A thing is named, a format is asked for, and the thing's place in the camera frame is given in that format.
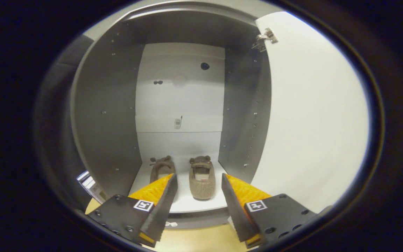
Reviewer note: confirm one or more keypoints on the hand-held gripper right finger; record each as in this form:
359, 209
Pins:
236, 213

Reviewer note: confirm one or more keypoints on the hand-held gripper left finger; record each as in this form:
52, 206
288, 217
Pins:
163, 210

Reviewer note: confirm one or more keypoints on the brown fuzzy shoe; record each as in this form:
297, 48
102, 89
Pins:
161, 169
202, 189

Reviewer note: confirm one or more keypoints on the grey shoe cabinet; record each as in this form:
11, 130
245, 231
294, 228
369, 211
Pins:
107, 122

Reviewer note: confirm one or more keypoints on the metal door hinge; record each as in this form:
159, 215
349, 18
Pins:
266, 36

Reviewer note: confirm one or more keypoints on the dark cover book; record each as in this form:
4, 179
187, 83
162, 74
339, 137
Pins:
82, 175

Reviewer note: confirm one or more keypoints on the black backdrop cloth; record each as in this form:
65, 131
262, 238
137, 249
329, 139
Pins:
58, 122

